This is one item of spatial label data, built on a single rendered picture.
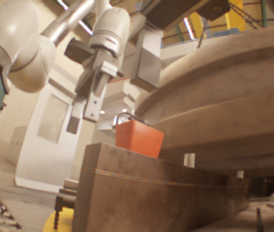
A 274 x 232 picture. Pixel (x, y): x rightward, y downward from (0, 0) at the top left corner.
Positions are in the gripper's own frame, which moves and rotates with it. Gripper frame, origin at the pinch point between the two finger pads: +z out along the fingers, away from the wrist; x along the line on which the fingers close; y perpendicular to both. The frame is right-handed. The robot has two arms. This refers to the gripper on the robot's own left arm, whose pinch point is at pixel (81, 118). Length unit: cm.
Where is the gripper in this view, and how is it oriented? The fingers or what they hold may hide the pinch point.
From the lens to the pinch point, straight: 34.8
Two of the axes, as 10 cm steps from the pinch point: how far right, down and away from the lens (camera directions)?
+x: -5.8, 2.5, 7.7
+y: 8.0, 3.4, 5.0
